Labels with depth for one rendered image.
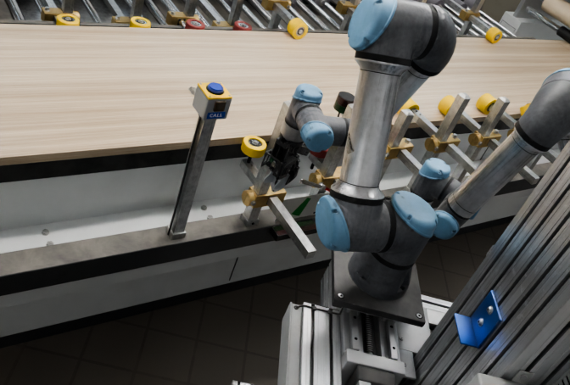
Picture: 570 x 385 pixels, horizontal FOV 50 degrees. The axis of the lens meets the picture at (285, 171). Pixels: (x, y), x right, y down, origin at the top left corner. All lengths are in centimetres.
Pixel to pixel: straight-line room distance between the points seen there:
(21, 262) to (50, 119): 42
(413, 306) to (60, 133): 107
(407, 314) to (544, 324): 44
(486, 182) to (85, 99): 121
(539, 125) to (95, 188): 125
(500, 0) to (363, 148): 585
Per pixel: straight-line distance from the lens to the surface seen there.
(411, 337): 155
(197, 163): 168
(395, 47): 124
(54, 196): 190
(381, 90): 125
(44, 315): 232
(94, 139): 185
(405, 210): 133
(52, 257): 177
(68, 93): 203
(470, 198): 156
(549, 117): 145
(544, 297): 111
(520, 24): 462
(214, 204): 215
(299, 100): 159
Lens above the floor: 201
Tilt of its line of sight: 35 degrees down
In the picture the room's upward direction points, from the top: 21 degrees clockwise
